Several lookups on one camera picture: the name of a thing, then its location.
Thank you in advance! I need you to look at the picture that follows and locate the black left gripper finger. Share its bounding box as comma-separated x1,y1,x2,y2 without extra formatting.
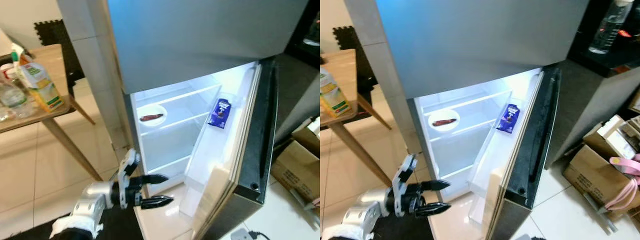
134,173,170,186
140,195,175,210
416,201,452,218
419,179,452,192

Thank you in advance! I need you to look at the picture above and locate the silver fridge body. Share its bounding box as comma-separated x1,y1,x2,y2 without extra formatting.
122,59,263,221
407,65,546,221

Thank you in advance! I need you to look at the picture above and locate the glass fridge shelf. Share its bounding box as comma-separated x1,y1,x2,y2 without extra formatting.
426,104,503,142
136,99,213,137

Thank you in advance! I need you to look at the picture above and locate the purple chocolate milk carton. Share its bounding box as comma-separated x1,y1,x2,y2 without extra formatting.
207,98,232,130
495,103,521,135

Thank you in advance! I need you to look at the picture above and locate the brown cardboard box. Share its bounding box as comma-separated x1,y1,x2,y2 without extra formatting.
270,139,321,202
563,144,640,213

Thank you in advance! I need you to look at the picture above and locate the white product box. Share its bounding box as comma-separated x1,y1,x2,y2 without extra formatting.
306,116,321,138
596,114,640,160

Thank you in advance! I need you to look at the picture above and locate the white yellow juice carton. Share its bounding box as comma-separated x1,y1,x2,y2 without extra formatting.
10,43,66,113
320,67,353,119

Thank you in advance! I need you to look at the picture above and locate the teal-capped water bottle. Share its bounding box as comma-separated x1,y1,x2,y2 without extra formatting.
0,75,40,121

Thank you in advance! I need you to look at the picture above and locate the light wooden table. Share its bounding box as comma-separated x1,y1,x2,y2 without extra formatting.
320,48,394,187
0,43,104,182

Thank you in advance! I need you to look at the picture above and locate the black-topped kitchen counter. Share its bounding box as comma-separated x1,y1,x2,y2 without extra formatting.
544,0,640,170
272,0,321,147

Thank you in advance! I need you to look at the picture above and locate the black foam puzzle mat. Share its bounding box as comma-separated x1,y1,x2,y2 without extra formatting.
33,19,87,99
332,25,374,97

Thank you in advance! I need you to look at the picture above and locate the pink clothes hanger bundle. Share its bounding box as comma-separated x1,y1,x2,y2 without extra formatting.
604,154,640,212

